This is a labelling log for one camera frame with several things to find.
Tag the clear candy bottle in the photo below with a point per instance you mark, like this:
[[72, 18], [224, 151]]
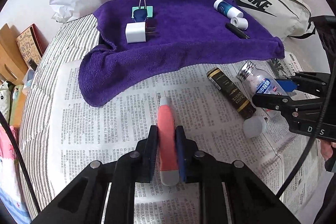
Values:
[[256, 80]]

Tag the pink patterned blanket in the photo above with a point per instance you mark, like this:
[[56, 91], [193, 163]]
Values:
[[11, 189]]

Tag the small items on nightstand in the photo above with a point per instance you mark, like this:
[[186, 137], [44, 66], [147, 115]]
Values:
[[28, 78]]

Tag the floral pillow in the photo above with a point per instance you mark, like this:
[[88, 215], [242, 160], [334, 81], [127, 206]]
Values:
[[6, 99]]

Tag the small translucent white cap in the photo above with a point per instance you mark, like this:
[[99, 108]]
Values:
[[254, 126]]

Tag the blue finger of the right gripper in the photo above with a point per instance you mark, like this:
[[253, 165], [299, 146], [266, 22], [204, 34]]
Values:
[[298, 109], [308, 82]]

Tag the black Horizon stick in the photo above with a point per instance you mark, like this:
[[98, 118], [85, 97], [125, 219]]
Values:
[[236, 31]]

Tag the white USB charger plug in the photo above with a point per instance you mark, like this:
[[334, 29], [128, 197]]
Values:
[[139, 32]]

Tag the pink and grey pen tube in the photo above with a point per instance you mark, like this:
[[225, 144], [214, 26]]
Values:
[[168, 167]]

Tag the blue and white bottle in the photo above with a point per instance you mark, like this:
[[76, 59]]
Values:
[[227, 10]]

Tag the mint green binder clip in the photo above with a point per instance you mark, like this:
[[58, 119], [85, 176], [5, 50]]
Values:
[[142, 4]]

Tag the person's right hand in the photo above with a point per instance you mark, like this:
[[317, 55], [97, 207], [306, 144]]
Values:
[[327, 149]]

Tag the patterned book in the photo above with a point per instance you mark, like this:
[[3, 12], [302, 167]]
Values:
[[30, 45]]

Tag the blue and pink jar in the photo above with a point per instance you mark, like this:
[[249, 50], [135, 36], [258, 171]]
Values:
[[140, 15]]

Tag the purple towel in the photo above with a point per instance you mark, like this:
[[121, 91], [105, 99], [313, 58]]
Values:
[[188, 32]]

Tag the striped grey bed sheet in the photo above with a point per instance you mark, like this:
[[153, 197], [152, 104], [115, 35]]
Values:
[[61, 134]]

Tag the small white cylinder cap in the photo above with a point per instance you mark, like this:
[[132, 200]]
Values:
[[240, 23]]

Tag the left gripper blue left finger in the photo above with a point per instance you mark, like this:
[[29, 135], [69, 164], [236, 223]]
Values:
[[148, 150]]

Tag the black and gold tube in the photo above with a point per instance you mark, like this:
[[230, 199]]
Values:
[[236, 97]]

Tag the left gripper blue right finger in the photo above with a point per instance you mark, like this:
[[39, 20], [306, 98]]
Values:
[[186, 149]]

